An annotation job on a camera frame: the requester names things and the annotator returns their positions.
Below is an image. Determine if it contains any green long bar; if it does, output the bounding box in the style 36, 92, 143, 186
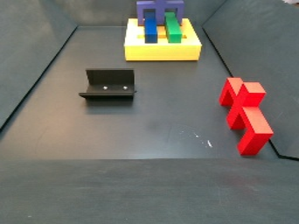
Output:
164, 11, 183, 44

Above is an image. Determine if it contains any red comb-shaped block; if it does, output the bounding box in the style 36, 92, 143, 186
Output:
219, 78, 274, 156

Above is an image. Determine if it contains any blue long bar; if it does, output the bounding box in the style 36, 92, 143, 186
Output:
144, 11, 158, 44

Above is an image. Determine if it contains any black U-shaped bracket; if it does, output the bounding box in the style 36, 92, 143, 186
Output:
79, 68, 136, 99

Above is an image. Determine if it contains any purple comb-shaped block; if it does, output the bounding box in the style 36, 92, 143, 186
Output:
135, 0, 184, 25

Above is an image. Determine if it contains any yellow slotted board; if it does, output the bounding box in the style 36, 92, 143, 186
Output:
124, 18, 202, 61

